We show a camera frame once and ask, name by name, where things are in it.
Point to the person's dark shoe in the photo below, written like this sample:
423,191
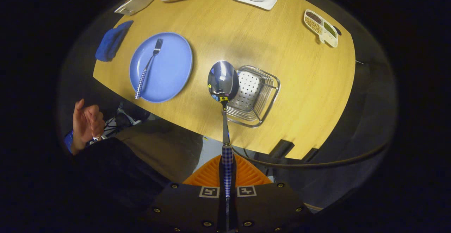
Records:
130,117

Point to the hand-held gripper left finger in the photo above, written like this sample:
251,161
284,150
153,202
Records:
190,208

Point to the white sectioned grain tray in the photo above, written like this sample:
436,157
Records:
319,27

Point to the blue folded cloth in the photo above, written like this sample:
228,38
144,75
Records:
111,43

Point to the black table bracket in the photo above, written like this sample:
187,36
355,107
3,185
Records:
281,148
310,154

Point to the person's beige trousers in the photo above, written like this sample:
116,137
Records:
165,148

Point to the white toaster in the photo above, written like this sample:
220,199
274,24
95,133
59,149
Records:
139,1

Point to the blue round plate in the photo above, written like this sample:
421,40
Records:
169,67

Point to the black round table grommet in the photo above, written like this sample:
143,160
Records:
337,31

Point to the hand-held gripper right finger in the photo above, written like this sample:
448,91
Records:
264,208

